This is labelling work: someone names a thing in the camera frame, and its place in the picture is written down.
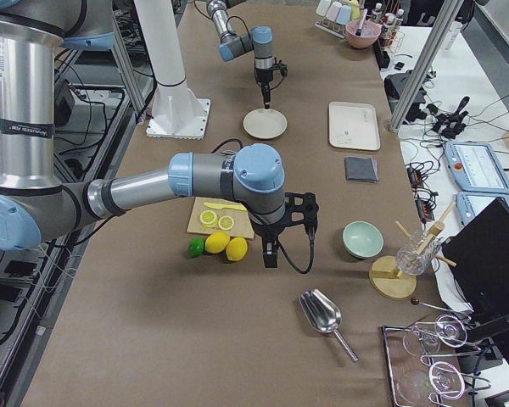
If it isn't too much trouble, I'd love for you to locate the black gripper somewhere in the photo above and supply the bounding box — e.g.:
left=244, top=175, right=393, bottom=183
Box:
left=254, top=68, right=273, bottom=109
left=250, top=212, right=287, bottom=268

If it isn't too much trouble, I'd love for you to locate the cream rabbit tray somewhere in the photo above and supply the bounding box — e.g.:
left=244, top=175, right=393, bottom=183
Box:
left=328, top=102, right=381, bottom=151

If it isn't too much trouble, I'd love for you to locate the bamboo cutting board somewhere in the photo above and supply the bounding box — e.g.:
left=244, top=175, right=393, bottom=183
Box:
left=187, top=198, right=255, bottom=239

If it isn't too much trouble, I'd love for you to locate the beige round plate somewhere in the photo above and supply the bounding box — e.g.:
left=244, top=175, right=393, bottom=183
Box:
left=243, top=109, right=288, bottom=140

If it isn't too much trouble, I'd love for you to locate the yellow lemon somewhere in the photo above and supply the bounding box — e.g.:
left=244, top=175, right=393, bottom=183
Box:
left=204, top=231, right=231, bottom=254
left=226, top=237, right=249, bottom=262

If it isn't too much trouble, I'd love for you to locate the lemon slice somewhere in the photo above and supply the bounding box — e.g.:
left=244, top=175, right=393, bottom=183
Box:
left=199, top=209, right=219, bottom=228
left=217, top=215, right=235, bottom=231

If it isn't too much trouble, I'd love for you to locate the yellow plastic knife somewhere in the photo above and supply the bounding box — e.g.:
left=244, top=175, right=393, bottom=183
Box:
left=204, top=202, right=247, bottom=211

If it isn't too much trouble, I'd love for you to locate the green lime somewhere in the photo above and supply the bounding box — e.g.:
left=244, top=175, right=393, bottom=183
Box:
left=187, top=237, right=205, bottom=258

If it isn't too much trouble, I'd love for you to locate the steel scoop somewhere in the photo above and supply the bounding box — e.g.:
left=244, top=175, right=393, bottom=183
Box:
left=299, top=288, right=359, bottom=363

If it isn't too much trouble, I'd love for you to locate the mint green bowl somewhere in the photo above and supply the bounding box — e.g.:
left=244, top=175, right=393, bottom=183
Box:
left=342, top=221, right=383, bottom=259

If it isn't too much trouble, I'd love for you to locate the white cup rack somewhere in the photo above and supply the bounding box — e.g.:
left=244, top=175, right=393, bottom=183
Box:
left=315, top=18, right=345, bottom=39

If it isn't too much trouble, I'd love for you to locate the white cup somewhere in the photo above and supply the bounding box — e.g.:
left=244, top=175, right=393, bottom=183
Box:
left=316, top=0, right=332, bottom=18

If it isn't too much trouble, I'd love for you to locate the pink cup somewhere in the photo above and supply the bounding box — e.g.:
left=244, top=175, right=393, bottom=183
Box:
left=325, top=1, right=342, bottom=23

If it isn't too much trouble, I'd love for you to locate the blue cup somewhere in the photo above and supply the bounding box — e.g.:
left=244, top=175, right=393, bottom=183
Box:
left=336, top=4, right=351, bottom=25

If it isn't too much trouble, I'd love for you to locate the steel muddler tool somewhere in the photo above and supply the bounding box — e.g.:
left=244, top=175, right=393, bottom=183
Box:
left=355, top=8, right=368, bottom=36

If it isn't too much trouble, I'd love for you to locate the wooden cup tree stand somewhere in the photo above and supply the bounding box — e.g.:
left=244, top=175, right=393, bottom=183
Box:
left=369, top=201, right=456, bottom=300

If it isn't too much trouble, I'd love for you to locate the grey folded cloth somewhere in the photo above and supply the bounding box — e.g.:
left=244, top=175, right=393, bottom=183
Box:
left=344, top=156, right=378, bottom=183

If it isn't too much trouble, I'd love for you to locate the pink bowl of ice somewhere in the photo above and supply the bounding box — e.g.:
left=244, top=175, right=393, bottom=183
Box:
left=345, top=20, right=381, bottom=49

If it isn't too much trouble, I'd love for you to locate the glass cup on stand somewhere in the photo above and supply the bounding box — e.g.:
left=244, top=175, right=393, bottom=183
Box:
left=396, top=231, right=441, bottom=276

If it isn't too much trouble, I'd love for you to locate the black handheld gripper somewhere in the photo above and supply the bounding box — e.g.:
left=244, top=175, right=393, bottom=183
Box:
left=426, top=96, right=470, bottom=140

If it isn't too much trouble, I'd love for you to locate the blue teach pendant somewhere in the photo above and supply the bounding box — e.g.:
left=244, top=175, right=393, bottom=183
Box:
left=444, top=141, right=509, bottom=195
left=456, top=191, right=509, bottom=226

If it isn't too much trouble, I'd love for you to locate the black monitor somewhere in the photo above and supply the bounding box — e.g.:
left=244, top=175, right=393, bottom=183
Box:
left=443, top=197, right=509, bottom=323

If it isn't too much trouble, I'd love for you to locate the white mounting pedestal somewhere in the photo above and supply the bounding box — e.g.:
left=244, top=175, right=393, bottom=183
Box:
left=134, top=0, right=210, bottom=140

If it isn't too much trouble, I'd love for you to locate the aluminium frame post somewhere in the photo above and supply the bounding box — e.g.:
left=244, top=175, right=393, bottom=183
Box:
left=388, top=0, right=463, bottom=133

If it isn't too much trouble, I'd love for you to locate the wire glass rack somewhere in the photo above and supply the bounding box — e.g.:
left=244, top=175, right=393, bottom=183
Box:
left=381, top=314, right=491, bottom=406

